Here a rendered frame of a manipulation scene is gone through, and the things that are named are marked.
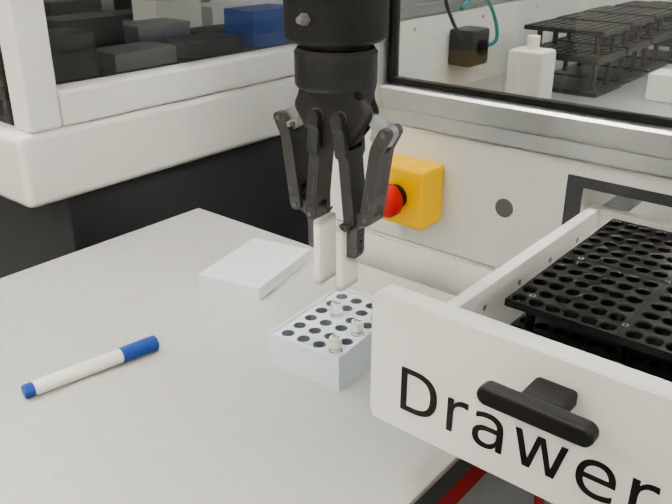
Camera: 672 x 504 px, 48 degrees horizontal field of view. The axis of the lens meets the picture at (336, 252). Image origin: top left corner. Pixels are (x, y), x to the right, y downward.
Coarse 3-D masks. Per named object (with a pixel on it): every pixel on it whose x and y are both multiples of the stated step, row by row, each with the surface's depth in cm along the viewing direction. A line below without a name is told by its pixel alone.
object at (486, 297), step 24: (576, 216) 77; (600, 216) 79; (624, 216) 77; (552, 240) 71; (576, 240) 75; (504, 264) 66; (528, 264) 68; (480, 288) 62; (504, 288) 65; (480, 312) 62; (504, 312) 66
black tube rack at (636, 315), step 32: (608, 224) 73; (576, 256) 66; (608, 256) 66; (640, 256) 66; (544, 288) 61; (576, 288) 61; (608, 288) 61; (640, 288) 61; (544, 320) 62; (640, 320) 56; (608, 352) 58; (640, 352) 57
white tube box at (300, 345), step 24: (312, 312) 79; (360, 312) 79; (288, 336) 74; (312, 336) 74; (360, 336) 74; (288, 360) 74; (312, 360) 72; (336, 360) 70; (360, 360) 74; (336, 384) 71
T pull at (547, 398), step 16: (496, 384) 46; (544, 384) 46; (480, 400) 46; (496, 400) 45; (512, 400) 45; (528, 400) 45; (544, 400) 45; (560, 400) 45; (576, 400) 46; (512, 416) 45; (528, 416) 44; (544, 416) 44; (560, 416) 43; (576, 416) 43; (560, 432) 43; (576, 432) 42; (592, 432) 42
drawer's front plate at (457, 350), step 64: (384, 320) 54; (448, 320) 51; (384, 384) 57; (448, 384) 52; (512, 384) 49; (576, 384) 46; (640, 384) 43; (448, 448) 54; (512, 448) 50; (576, 448) 47; (640, 448) 44
